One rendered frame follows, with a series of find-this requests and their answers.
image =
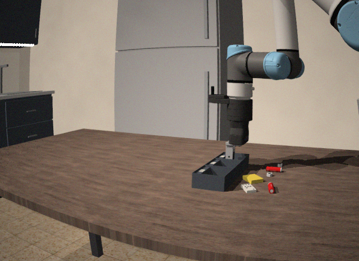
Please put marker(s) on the grey three-compartment bin rack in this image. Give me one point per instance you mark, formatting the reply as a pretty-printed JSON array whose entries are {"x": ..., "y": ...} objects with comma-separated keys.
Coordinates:
[{"x": 220, "y": 173}]

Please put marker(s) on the yellow sticky note pad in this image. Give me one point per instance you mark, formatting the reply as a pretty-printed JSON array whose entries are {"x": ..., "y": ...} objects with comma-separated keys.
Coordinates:
[{"x": 252, "y": 179}]

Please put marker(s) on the white domino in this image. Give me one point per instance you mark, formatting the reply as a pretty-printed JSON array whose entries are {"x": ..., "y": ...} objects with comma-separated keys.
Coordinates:
[{"x": 248, "y": 188}]

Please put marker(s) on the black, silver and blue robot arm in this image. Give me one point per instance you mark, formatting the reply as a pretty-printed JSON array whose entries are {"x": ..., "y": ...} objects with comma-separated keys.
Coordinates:
[{"x": 285, "y": 63}]

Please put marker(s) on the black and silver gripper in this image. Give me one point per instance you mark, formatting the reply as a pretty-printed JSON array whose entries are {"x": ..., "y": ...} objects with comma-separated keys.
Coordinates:
[{"x": 239, "y": 113}]

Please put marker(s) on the red aa battery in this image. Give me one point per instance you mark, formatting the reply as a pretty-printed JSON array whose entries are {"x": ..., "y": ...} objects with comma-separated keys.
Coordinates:
[
  {"x": 274, "y": 169},
  {"x": 271, "y": 187}
]

